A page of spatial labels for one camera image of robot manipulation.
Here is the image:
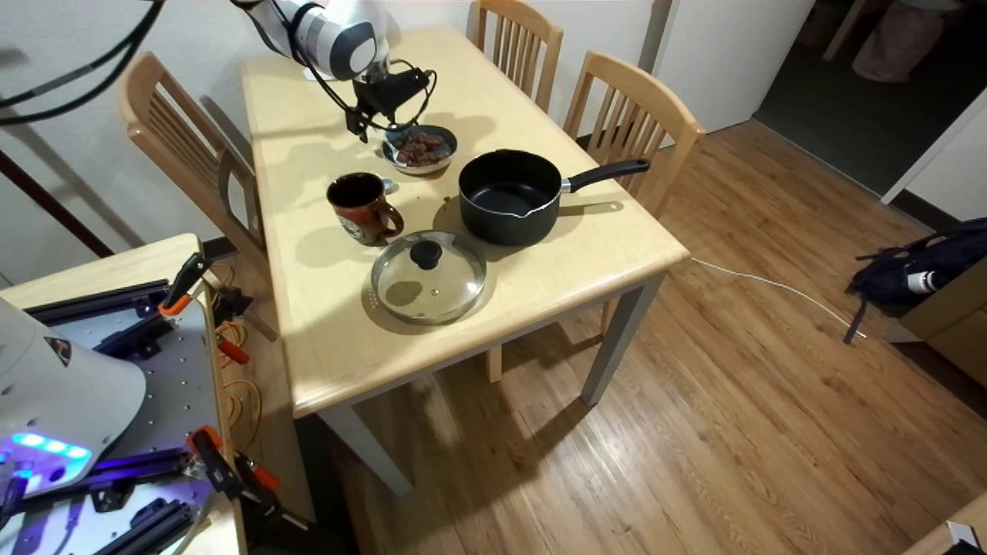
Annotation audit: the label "black cable bundle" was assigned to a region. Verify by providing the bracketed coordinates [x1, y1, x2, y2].
[0, 0, 169, 130]

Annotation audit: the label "pink bin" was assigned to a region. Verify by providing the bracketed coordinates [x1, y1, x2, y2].
[849, 0, 953, 87]

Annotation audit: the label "wooden furniture corner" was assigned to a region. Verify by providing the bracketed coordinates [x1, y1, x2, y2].
[905, 492, 987, 555]

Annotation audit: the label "glass pot lid black knob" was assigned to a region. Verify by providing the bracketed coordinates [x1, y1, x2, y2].
[367, 229, 491, 330]

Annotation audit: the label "brown glazed mug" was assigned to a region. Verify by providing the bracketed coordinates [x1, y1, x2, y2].
[323, 171, 406, 251]

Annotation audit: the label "orange wires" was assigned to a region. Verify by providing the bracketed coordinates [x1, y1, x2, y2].
[209, 312, 264, 457]

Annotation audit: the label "grey perforated mounting plate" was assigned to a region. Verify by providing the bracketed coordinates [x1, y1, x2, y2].
[0, 295, 225, 555]

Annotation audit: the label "black saucepan with handle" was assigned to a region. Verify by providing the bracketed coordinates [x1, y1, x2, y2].
[457, 149, 655, 251]

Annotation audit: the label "light wooden robot stand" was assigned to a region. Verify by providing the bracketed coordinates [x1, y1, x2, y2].
[0, 232, 249, 555]

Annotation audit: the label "blue bowl with brown cereal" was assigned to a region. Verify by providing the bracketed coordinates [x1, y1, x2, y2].
[383, 121, 461, 179]

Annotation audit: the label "white floor cable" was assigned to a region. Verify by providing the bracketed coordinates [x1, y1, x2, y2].
[681, 253, 872, 346]

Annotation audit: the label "dark backpack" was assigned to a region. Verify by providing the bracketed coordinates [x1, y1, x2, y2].
[841, 217, 987, 350]

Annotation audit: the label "black metal bar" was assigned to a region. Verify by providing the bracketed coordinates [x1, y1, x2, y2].
[20, 277, 173, 330]

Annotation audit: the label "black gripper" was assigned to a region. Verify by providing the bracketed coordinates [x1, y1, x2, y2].
[347, 66, 428, 144]

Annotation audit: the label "grey table leg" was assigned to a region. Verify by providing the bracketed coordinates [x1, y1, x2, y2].
[314, 402, 416, 500]
[580, 273, 665, 409]

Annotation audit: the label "light wooden slat-back chair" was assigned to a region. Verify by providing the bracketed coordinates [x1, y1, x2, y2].
[119, 50, 271, 258]
[461, 0, 567, 116]
[558, 50, 707, 220]

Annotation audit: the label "black metal bracket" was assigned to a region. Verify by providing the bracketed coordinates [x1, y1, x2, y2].
[59, 444, 194, 508]
[89, 496, 196, 555]
[89, 312, 178, 364]

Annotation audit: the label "orange black bar clamp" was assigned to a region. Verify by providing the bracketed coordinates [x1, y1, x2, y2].
[158, 251, 214, 320]
[181, 427, 311, 537]

